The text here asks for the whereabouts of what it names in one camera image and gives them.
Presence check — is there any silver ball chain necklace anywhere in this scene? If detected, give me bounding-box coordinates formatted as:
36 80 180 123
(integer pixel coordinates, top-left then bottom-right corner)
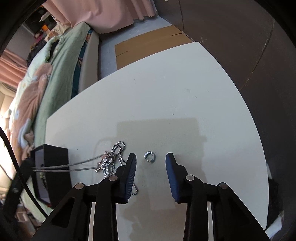
32 141 139 196

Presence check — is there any black jewelry box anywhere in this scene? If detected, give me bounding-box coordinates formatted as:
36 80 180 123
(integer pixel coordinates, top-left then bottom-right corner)
31 144 72 208

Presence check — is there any silver charm pendant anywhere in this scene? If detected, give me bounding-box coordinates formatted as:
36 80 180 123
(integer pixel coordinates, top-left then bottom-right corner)
95 151 115 178

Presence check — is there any peach floral blanket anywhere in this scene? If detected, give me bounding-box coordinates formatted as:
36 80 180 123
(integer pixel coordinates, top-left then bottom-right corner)
10 63 52 164

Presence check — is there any pink window curtain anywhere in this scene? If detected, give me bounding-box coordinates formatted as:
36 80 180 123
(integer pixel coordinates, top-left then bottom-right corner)
0 50 28 88

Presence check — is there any bed with green sheet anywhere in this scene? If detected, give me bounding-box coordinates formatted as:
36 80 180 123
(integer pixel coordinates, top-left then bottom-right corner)
9 22 100 216

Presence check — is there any brown cardboard sheet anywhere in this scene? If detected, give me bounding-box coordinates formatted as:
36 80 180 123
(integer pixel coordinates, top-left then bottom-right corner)
115 25 192 70

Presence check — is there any pink floor curtain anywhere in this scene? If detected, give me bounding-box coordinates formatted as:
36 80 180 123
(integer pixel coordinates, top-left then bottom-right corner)
43 0 156 34

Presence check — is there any silver ring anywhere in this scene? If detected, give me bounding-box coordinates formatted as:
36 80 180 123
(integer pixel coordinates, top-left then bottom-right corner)
143 151 156 163

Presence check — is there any black cable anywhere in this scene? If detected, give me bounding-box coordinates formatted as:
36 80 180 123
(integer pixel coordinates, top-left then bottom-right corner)
0 126 49 218

